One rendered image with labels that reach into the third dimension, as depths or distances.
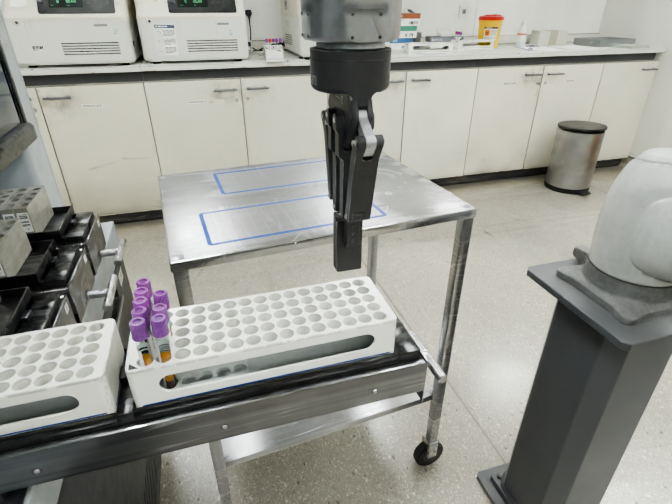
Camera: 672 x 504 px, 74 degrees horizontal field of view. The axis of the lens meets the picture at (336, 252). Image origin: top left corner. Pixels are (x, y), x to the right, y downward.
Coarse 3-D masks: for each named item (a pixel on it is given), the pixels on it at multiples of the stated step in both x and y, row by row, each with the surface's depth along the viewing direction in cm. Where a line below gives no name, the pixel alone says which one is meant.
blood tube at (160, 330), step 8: (152, 320) 43; (160, 320) 43; (152, 328) 44; (160, 328) 43; (168, 328) 44; (160, 336) 44; (168, 336) 45; (160, 344) 44; (168, 344) 45; (160, 352) 45; (168, 352) 45; (160, 360) 46; (168, 360) 46; (168, 376) 47; (168, 384) 47; (176, 384) 48
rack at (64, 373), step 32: (0, 352) 48; (32, 352) 47; (64, 352) 47; (96, 352) 47; (0, 384) 43; (32, 384) 43; (64, 384) 43; (96, 384) 44; (0, 416) 47; (32, 416) 47; (64, 416) 45; (96, 416) 46
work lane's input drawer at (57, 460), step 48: (288, 384) 51; (336, 384) 51; (384, 384) 54; (48, 432) 44; (96, 432) 45; (144, 432) 46; (192, 432) 48; (240, 432) 51; (0, 480) 44; (48, 480) 46
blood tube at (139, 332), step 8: (136, 320) 43; (144, 320) 43; (136, 328) 42; (144, 328) 43; (136, 336) 43; (144, 336) 43; (136, 344) 44; (144, 344) 44; (144, 352) 44; (144, 360) 45; (152, 360) 46
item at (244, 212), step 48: (192, 192) 99; (240, 192) 99; (288, 192) 99; (384, 192) 99; (432, 192) 99; (192, 240) 79; (240, 240) 79; (288, 240) 79; (288, 432) 108; (432, 432) 123
